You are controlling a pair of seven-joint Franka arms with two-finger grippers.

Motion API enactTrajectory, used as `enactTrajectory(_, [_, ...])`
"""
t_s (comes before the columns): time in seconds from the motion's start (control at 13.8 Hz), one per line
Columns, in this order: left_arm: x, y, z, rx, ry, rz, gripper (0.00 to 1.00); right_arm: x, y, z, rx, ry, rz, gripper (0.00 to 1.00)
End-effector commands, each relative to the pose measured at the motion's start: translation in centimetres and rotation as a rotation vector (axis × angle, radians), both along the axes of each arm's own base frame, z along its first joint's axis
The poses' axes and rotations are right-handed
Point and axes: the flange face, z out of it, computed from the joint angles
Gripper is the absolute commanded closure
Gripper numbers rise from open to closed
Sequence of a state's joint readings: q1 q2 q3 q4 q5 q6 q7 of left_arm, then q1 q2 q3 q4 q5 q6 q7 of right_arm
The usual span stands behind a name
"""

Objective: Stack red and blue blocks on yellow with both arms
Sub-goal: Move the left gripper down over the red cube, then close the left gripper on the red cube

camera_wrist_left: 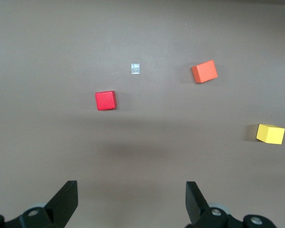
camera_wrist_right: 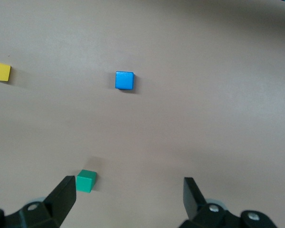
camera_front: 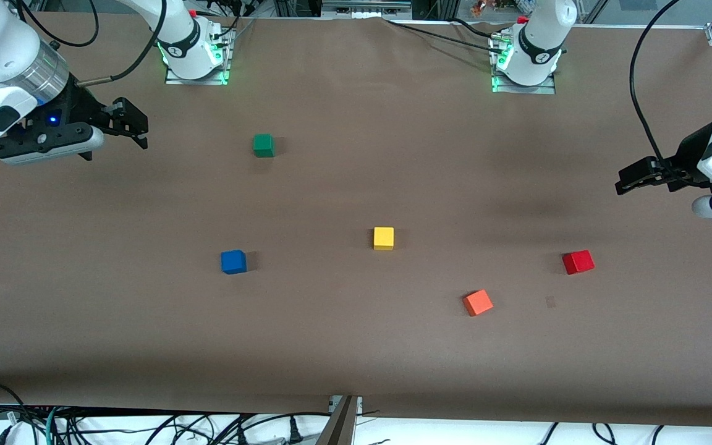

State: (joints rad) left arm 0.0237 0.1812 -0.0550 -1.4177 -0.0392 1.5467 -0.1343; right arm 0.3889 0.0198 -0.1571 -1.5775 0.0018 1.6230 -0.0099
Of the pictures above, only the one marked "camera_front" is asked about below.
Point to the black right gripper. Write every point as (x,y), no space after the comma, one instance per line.
(82,106)

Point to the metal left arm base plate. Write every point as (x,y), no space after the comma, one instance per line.
(547,86)

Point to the green wooden block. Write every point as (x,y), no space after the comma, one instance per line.
(263,145)

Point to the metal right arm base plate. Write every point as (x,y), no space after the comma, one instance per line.
(223,68)

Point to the red wooden block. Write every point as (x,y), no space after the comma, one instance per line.
(578,262)

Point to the orange wooden block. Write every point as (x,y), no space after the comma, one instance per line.
(478,303)

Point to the blue wooden block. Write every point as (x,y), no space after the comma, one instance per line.
(233,262)

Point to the brown table cover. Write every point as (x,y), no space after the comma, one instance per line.
(356,346)

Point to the yellow wooden block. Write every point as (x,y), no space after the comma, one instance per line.
(383,238)

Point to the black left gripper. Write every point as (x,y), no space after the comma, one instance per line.
(681,165)

